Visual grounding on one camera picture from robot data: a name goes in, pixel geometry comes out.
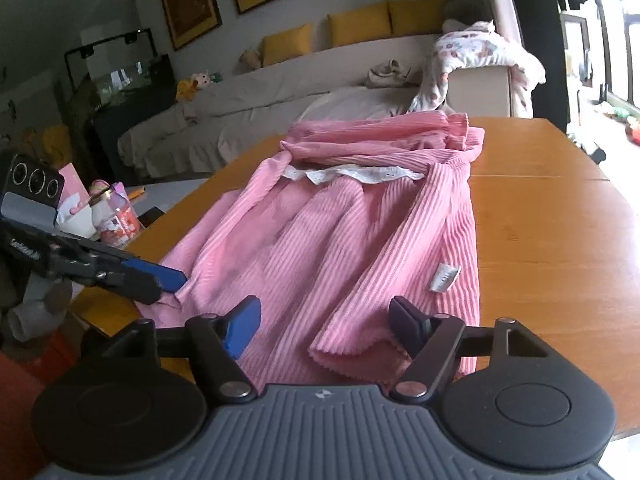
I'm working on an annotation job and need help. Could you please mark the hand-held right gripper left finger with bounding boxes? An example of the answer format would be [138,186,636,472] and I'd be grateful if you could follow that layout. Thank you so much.
[82,295,263,403]

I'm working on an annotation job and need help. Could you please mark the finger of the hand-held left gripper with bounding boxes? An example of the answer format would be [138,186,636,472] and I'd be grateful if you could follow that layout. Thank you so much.
[50,237,189,292]
[49,261,162,306]

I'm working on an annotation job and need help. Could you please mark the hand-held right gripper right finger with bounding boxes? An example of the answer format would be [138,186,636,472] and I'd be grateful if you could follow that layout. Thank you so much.
[389,295,558,405]

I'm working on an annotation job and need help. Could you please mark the pink ribbed sweater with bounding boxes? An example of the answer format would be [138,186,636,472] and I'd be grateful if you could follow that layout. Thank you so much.
[137,110,487,391]

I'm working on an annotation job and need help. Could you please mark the pink box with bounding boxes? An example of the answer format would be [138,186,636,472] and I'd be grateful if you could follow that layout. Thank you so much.
[54,162,101,238]

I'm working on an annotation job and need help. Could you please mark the smartphone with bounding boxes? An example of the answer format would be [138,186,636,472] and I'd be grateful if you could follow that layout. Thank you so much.
[135,206,166,228]

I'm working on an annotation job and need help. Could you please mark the plastic bottle with red label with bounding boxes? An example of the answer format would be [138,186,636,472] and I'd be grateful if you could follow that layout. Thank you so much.
[90,180,142,250]

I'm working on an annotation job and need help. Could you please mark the yellow bag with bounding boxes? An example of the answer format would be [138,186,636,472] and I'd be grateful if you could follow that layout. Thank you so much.
[42,125,76,161]

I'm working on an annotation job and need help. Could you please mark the white coffee table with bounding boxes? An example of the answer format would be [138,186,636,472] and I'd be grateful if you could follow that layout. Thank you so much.
[50,177,211,241]

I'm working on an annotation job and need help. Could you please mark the white plastic pipe fitting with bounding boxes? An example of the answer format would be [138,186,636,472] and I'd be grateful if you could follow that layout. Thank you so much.
[7,270,73,343]

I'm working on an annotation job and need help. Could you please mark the dark aquarium cabinet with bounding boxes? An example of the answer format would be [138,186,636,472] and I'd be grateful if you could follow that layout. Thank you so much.
[55,55,177,173]

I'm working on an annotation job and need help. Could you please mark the glass aquarium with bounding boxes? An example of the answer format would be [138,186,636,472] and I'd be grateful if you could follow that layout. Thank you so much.
[65,27,162,106]

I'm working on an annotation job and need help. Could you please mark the beige covered sofa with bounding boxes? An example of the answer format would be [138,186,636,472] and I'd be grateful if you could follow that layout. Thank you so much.
[117,30,536,181]

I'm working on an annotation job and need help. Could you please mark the beige plush toy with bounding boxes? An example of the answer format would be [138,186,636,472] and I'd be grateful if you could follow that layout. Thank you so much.
[237,49,263,73]

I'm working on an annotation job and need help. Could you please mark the beige crumpled cloth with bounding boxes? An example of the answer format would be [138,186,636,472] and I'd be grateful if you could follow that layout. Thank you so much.
[366,59,416,88]

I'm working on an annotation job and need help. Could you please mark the yellow cushion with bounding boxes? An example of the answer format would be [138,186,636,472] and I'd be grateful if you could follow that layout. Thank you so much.
[261,24,315,67]
[387,0,456,38]
[327,2,392,48]

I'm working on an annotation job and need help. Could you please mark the white printed garment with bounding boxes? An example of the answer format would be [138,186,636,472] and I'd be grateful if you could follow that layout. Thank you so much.
[409,20,547,113]

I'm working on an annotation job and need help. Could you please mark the row of plant pots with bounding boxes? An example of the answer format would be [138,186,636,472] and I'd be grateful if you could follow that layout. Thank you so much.
[610,107,640,146]

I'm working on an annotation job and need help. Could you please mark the beige curtain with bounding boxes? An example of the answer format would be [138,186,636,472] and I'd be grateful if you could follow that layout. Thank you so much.
[477,0,526,46]

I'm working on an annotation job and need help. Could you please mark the black window frame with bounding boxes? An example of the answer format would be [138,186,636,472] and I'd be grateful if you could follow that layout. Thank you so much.
[560,0,640,126]

